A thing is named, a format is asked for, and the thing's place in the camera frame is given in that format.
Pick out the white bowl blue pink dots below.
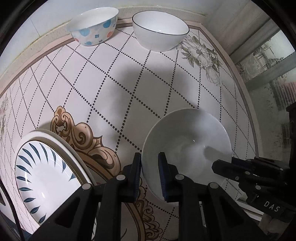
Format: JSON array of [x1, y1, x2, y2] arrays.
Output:
[[66, 7, 119, 46]]

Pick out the plain white bowl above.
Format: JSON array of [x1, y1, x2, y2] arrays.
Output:
[[142, 108, 232, 200]]

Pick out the white plate blue leaf pattern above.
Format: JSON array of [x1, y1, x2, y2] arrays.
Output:
[[15, 137, 94, 233]]

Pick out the white bowl dark rim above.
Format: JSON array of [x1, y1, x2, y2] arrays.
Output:
[[132, 11, 189, 52]]

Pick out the black cable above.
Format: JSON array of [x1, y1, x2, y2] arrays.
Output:
[[0, 180, 25, 241]]

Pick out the white plate grey flower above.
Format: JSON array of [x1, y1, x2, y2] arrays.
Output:
[[16, 128, 98, 186]]

